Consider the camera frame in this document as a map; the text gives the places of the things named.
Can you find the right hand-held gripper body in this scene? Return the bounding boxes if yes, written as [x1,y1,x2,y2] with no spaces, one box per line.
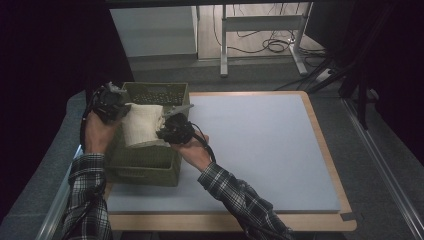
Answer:
[163,103,196,145]

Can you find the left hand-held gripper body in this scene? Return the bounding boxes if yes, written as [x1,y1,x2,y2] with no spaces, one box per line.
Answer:
[91,82,131,124]

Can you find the cream printed cloth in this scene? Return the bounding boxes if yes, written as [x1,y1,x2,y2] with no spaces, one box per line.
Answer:
[121,102,166,148]

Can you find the green plastic basket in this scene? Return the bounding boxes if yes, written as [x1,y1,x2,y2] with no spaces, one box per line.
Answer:
[104,82,191,188]

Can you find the person's right hand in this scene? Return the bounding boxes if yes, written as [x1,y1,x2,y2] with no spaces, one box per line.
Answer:
[171,134,214,173]

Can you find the person's left hand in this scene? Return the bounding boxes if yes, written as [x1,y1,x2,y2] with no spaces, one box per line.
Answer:
[83,111,118,154]

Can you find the black curtain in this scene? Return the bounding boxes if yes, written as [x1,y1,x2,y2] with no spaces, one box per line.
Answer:
[0,0,134,221]
[333,0,424,158]

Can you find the white cabinet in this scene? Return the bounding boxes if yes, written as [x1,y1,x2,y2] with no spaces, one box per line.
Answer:
[109,5,199,58]

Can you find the white power strip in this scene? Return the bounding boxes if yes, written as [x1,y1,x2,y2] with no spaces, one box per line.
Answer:
[318,68,335,83]

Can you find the black stand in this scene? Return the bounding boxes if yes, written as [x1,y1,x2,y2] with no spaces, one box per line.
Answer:
[306,0,371,131]

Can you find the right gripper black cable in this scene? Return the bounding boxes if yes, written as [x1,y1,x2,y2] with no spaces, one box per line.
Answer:
[191,122,218,164]

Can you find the aluminium rail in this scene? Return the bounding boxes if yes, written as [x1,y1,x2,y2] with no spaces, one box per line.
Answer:
[341,98,424,240]
[34,144,84,240]

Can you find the black floor cables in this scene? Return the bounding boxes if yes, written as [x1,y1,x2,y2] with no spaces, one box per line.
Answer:
[213,3,328,68]

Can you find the white desk frame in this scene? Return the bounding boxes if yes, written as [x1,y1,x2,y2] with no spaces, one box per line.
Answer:
[219,3,309,78]

